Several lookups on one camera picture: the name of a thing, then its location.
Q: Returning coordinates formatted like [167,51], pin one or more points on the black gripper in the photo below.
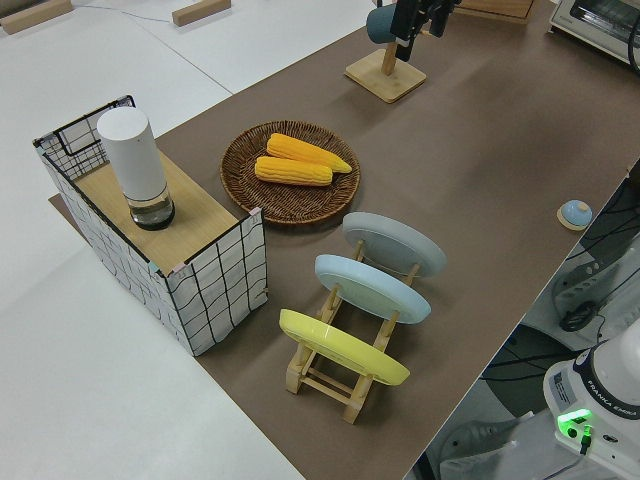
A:
[423,5]

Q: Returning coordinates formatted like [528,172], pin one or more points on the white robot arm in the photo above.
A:
[607,395]

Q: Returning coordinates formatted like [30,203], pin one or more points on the teal mug yellow inside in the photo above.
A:
[380,25]

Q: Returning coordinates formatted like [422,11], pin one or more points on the wooden mug stand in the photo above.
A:
[385,77]

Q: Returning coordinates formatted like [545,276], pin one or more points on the light wood cabinet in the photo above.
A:
[500,10]

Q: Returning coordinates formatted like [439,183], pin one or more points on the brown table mat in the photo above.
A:
[475,175]

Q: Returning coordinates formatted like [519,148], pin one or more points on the white toaster oven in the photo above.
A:
[595,30]

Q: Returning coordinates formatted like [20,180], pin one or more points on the yellow corn cob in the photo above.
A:
[300,149]
[292,171]

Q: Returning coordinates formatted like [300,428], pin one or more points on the gray plate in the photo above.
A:
[395,240]

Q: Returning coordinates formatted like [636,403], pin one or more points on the plain wooden block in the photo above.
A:
[200,12]
[35,16]

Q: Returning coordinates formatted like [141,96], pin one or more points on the round brown wicker tray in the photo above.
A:
[295,202]

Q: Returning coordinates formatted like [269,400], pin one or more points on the blue dome bell wooden base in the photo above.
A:
[575,212]

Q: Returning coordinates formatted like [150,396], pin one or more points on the light blue plate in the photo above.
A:
[372,287]

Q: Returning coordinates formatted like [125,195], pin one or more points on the light wood board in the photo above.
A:
[200,220]

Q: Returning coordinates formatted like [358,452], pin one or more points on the white cylinder bottle clear base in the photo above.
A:
[132,160]

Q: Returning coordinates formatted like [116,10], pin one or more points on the yellow plate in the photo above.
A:
[345,350]

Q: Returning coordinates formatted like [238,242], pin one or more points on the wooden dish rack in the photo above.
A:
[325,387]

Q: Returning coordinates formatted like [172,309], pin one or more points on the gray white pedestal leg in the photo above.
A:
[575,280]
[475,445]

